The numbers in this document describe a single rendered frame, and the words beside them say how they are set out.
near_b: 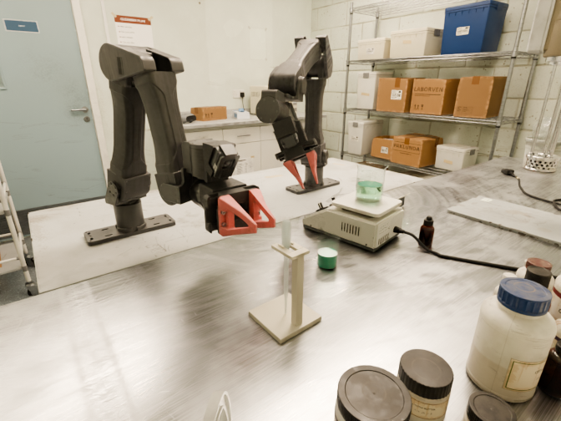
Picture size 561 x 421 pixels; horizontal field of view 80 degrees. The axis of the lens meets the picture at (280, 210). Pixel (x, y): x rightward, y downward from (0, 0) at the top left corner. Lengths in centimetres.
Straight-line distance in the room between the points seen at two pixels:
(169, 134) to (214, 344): 38
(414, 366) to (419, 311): 19
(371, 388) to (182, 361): 25
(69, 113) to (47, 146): 33
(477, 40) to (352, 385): 277
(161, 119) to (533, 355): 63
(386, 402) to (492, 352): 16
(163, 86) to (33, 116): 273
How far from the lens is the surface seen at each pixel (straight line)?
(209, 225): 56
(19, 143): 338
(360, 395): 36
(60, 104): 337
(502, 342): 46
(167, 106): 67
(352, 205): 75
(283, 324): 52
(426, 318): 58
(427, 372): 41
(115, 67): 72
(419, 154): 305
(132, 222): 86
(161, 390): 47
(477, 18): 299
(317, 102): 107
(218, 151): 55
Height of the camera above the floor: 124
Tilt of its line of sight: 21 degrees down
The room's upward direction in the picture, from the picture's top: straight up
